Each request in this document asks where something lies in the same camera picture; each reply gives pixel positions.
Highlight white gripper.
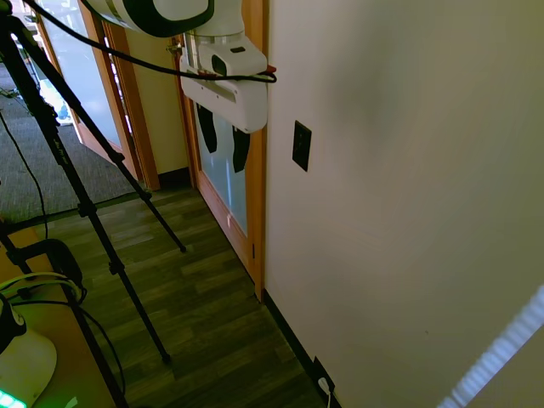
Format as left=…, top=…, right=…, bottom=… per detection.
left=178, top=54, right=269, bottom=174

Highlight black table clamp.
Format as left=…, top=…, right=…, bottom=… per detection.
left=5, top=238, right=85, bottom=298

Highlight black wall light switch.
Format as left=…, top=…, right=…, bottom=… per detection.
left=292, top=120, right=313, bottom=173

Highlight black wall power outlet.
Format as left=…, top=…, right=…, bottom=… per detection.
left=312, top=355, right=337, bottom=393

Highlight wooden frosted glass door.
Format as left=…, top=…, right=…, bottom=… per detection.
left=172, top=0, right=269, bottom=303

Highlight thin black floor cable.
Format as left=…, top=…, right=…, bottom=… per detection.
left=0, top=110, right=48, bottom=239

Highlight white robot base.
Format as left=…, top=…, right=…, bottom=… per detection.
left=0, top=292, right=59, bottom=408

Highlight black baseboard strip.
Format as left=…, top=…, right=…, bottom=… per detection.
left=262, top=288, right=343, bottom=408

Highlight white ribbed strip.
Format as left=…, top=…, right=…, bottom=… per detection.
left=436, top=283, right=544, bottom=408

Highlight wooden frosted glass side panel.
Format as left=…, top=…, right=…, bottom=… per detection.
left=32, top=0, right=128, bottom=159

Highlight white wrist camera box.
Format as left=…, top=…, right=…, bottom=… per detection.
left=198, top=41, right=268, bottom=82

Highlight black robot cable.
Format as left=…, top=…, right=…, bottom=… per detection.
left=23, top=0, right=278, bottom=85

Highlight black camera tripod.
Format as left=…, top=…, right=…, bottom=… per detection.
left=0, top=0, right=188, bottom=408

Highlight wooden door frame post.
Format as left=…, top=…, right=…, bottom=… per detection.
left=78, top=0, right=162, bottom=192

